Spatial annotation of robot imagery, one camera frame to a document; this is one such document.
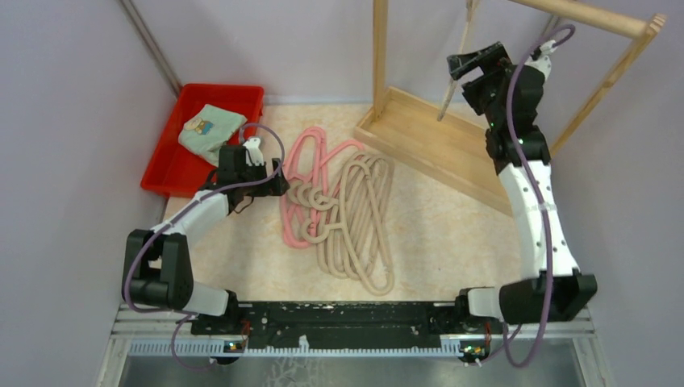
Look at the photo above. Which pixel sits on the pink plastic hanger front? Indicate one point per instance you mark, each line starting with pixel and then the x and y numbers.
pixel 289 213

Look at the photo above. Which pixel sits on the pink plastic hanger middle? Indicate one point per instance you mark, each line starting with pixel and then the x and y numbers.
pixel 299 193

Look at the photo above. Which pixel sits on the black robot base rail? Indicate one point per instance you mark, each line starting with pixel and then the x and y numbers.
pixel 344 325

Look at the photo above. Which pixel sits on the pink plastic hanger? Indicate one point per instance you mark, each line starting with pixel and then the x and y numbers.
pixel 299 193
pixel 336 155
pixel 289 213

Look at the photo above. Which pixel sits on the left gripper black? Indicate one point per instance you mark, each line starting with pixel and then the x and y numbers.
pixel 273 188

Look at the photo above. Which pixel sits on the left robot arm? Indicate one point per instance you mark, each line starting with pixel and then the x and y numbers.
pixel 158 272

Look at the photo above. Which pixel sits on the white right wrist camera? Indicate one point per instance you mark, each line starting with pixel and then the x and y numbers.
pixel 540 59

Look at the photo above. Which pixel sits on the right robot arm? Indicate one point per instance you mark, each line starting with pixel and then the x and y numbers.
pixel 552 287

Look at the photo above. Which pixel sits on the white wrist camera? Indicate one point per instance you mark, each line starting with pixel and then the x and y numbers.
pixel 254 155
pixel 540 59

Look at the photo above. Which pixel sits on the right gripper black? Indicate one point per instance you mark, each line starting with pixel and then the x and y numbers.
pixel 492 56

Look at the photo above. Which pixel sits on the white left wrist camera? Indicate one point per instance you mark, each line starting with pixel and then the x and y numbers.
pixel 254 155

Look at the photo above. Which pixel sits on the light green folded shirt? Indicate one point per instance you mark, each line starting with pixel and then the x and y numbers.
pixel 205 133

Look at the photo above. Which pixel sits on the red plastic bin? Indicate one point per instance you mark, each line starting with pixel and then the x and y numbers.
pixel 173 171

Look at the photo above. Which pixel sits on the pink plastic hanger back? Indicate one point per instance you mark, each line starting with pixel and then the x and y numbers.
pixel 336 155

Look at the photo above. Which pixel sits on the wooden hanger rack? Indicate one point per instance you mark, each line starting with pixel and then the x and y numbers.
pixel 452 150

